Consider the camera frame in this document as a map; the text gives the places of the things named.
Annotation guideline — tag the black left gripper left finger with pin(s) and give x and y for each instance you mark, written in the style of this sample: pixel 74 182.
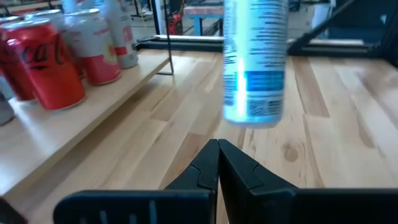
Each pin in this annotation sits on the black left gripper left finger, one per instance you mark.
pixel 155 208

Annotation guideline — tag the blue-legged wooden bench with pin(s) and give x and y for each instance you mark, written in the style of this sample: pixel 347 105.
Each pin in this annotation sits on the blue-legged wooden bench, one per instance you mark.
pixel 202 12

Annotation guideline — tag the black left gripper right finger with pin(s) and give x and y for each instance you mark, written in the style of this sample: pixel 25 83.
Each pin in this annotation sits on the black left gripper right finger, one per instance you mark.
pixel 280 205

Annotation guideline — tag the red Coca-Cola can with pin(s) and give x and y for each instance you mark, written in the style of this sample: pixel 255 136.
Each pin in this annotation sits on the red Coca-Cola can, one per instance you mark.
pixel 12 81
pixel 53 77

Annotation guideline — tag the black table edge rail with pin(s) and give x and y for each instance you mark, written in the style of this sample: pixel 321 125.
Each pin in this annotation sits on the black table edge rail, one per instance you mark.
pixel 202 45

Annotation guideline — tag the red canister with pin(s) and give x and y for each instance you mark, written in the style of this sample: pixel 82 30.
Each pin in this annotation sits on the red canister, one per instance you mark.
pixel 175 25

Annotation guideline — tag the Celsius peach vibe can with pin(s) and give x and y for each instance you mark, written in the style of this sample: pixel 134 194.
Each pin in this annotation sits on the Celsius peach vibe can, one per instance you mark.
pixel 122 40

